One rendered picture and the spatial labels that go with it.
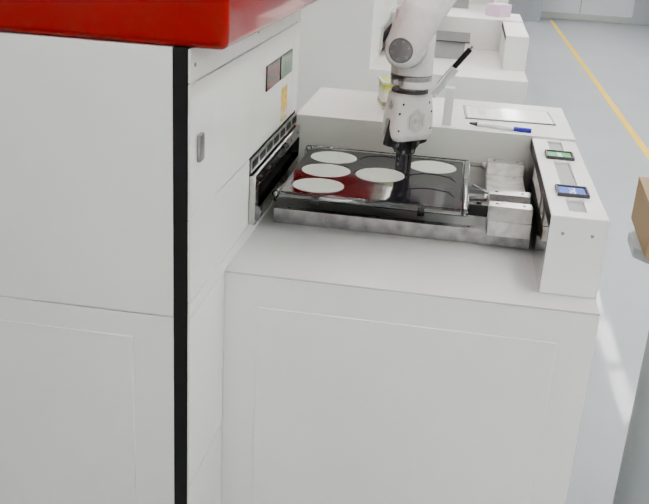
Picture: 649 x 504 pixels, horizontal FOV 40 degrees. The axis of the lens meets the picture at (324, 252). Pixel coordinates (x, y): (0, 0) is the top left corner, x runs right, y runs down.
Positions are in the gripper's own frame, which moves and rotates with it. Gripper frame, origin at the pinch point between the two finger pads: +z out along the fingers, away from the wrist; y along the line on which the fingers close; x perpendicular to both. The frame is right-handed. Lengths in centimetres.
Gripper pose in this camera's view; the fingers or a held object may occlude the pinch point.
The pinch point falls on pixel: (403, 162)
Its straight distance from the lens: 187.4
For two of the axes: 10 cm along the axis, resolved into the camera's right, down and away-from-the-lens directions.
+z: -0.6, 9.3, 3.6
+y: 8.3, -1.6, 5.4
